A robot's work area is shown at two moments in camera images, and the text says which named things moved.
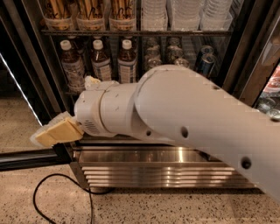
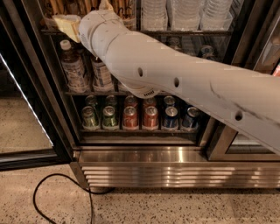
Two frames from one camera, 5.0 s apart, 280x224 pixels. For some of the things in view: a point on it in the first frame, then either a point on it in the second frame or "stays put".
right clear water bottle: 215,15 stays put
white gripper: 87,110 to 93,29
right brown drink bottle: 122,16 stays put
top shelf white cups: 183,15 stays put
